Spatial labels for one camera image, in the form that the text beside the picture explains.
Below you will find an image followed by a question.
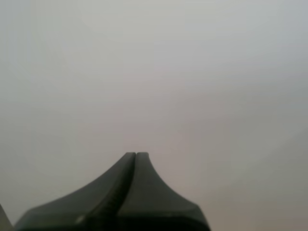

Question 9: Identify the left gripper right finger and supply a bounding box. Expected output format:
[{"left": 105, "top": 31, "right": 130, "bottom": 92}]
[{"left": 115, "top": 152, "right": 210, "bottom": 231}]

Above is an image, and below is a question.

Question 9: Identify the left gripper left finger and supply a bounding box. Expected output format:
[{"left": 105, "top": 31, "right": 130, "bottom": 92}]
[{"left": 13, "top": 152, "right": 137, "bottom": 231}]

